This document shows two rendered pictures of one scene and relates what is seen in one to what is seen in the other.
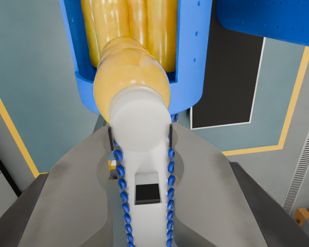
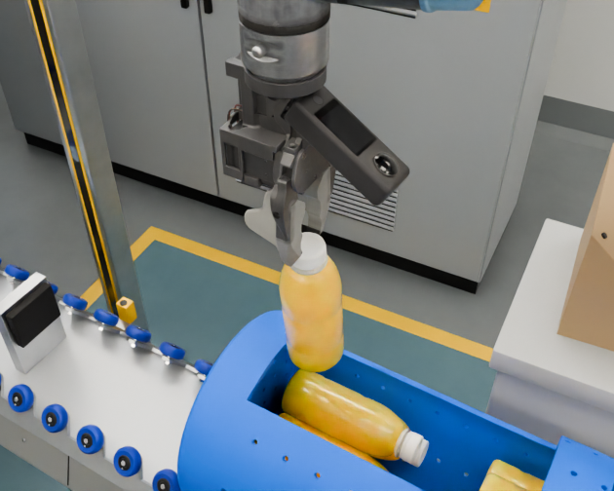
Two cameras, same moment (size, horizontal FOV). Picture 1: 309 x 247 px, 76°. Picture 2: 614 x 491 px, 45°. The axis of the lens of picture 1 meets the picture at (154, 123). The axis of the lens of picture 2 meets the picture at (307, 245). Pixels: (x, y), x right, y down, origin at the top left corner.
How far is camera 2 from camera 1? 0.66 m
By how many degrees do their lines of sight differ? 42
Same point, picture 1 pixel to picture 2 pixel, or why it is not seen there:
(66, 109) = not seen: hidden behind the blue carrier
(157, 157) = (62, 394)
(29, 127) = (254, 302)
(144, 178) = (46, 341)
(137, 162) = (86, 355)
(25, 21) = not seen: hidden behind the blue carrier
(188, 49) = (275, 434)
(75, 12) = (388, 399)
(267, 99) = not seen: outside the picture
